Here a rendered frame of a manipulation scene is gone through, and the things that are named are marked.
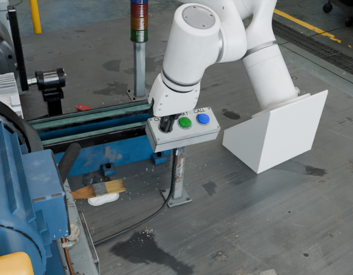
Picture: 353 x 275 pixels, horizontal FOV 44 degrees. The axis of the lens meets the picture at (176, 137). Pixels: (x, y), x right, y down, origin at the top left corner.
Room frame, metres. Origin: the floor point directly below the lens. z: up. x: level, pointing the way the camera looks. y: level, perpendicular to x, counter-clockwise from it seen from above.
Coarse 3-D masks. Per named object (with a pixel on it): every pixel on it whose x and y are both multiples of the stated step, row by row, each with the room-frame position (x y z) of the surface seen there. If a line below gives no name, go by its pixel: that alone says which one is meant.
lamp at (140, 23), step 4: (132, 16) 1.40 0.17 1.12; (132, 20) 1.40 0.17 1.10; (136, 20) 1.39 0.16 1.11; (140, 20) 1.39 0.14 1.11; (144, 20) 1.40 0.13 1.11; (132, 24) 1.40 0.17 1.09; (136, 24) 1.39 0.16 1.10; (140, 24) 1.39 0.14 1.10; (144, 24) 1.40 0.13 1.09; (136, 28) 1.39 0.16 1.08; (140, 28) 1.39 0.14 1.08; (144, 28) 1.40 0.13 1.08
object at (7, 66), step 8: (0, 24) 1.27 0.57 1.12; (0, 32) 1.19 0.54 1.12; (8, 32) 1.30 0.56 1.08; (0, 40) 1.15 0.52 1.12; (8, 40) 1.20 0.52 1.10; (0, 48) 1.15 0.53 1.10; (8, 48) 1.15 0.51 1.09; (0, 56) 1.14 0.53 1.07; (8, 56) 1.15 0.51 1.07; (0, 64) 1.14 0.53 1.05; (8, 64) 1.15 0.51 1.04; (0, 72) 1.14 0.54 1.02; (8, 72) 1.15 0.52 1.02; (16, 72) 1.16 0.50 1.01
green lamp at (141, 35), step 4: (132, 28) 1.40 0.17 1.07; (132, 32) 1.40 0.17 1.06; (136, 32) 1.39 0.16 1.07; (140, 32) 1.39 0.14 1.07; (144, 32) 1.40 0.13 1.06; (132, 36) 1.40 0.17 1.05; (136, 36) 1.39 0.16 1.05; (140, 36) 1.39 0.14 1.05; (144, 36) 1.40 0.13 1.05; (136, 40) 1.39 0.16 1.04; (140, 40) 1.39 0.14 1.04; (144, 40) 1.40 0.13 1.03
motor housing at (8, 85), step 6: (0, 78) 0.95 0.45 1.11; (6, 78) 0.95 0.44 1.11; (12, 78) 0.96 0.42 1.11; (0, 84) 0.93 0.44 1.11; (6, 84) 0.93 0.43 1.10; (12, 84) 0.93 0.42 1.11; (0, 90) 0.91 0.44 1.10; (6, 90) 0.92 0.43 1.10; (12, 90) 0.92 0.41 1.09; (0, 96) 0.91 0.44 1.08; (6, 96) 0.91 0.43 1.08; (6, 102) 0.90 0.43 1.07; (12, 108) 0.89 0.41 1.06; (18, 108) 0.90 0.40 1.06; (18, 114) 0.88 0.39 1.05
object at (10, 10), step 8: (8, 8) 1.07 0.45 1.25; (8, 16) 1.06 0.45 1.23; (16, 16) 1.06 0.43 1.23; (16, 24) 1.06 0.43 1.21; (16, 32) 1.07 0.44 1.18; (16, 40) 1.07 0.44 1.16; (16, 48) 1.07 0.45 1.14; (16, 56) 1.07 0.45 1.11; (16, 64) 1.09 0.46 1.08; (24, 64) 1.08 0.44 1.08; (24, 72) 1.08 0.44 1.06; (24, 80) 1.08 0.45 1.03; (24, 88) 1.08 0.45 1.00
